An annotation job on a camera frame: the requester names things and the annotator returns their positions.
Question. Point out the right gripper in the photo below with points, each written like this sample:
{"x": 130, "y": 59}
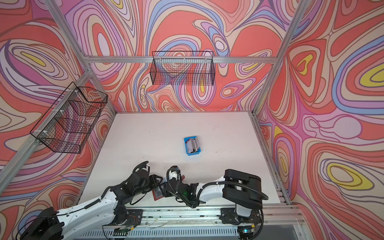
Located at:
{"x": 165, "y": 192}

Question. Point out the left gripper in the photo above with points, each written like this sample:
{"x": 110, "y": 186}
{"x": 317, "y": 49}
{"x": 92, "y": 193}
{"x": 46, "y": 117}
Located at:
{"x": 154, "y": 181}

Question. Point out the black wire basket left wall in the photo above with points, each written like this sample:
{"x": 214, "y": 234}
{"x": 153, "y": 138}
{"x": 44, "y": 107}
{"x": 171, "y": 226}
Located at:
{"x": 66, "y": 126}

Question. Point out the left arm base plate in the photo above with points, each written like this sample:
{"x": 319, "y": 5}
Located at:
{"x": 130, "y": 218}

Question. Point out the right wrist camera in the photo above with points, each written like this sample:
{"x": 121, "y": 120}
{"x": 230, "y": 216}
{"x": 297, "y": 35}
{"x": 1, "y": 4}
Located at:
{"x": 174, "y": 172}

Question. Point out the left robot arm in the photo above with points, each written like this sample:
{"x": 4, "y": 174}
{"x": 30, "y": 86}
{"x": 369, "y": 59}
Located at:
{"x": 109, "y": 207}

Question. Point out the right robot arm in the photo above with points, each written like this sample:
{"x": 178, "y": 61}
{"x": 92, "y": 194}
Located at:
{"x": 242, "y": 189}

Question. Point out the black wire basket back wall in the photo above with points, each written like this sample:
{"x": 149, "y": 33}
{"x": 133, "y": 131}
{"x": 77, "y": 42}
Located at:
{"x": 183, "y": 68}

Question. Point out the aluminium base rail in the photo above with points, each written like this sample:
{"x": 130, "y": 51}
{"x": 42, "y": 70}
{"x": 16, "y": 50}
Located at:
{"x": 281, "y": 222}

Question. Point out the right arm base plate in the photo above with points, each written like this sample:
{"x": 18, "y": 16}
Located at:
{"x": 229, "y": 216}

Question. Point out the black wire basket wall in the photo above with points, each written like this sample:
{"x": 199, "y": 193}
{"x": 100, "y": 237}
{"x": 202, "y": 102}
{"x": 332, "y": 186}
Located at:
{"x": 183, "y": 68}
{"x": 66, "y": 126}

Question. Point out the stack of cards in tray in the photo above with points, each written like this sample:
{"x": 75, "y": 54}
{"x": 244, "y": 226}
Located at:
{"x": 192, "y": 145}

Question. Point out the red leather card holder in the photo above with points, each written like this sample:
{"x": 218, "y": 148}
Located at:
{"x": 160, "y": 192}

